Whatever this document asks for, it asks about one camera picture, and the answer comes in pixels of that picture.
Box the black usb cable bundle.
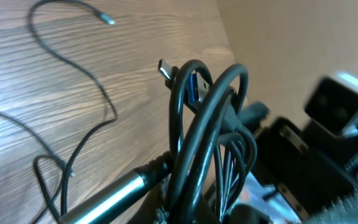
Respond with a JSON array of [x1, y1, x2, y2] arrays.
[[157, 58, 258, 224]]

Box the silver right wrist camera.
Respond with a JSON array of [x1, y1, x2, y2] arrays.
[[305, 71, 358, 136]]

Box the thin black usb cable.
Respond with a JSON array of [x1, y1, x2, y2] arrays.
[[0, 0, 119, 224]]

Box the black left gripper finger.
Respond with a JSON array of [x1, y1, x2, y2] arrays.
[[58, 151, 172, 224]]

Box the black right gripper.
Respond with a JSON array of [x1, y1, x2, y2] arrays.
[[254, 118, 358, 223]]

